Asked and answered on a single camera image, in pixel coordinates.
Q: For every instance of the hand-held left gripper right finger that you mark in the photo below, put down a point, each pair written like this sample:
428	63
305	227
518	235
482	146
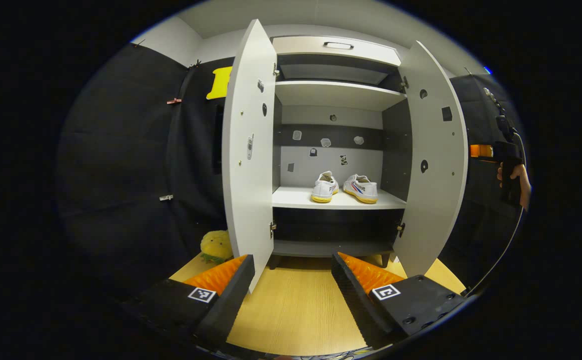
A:
356	310

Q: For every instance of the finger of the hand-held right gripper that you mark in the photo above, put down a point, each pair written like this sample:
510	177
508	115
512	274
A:
481	151

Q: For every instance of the yellow plush toy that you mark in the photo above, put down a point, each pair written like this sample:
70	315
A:
215	245

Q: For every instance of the white canvas shoe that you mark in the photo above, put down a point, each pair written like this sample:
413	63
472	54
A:
362	189
325	189

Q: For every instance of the white shoe cabinet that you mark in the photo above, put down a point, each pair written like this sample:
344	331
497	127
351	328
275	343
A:
336	95

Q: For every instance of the white shoe cabinet door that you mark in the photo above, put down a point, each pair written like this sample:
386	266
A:
248	200
433	210

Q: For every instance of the white cabinet drawer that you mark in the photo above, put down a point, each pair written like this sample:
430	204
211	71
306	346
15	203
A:
301	46

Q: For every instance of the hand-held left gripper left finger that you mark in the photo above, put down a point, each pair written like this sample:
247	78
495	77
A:
230	305

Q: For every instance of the pink clip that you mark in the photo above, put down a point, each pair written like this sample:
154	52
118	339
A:
174	101

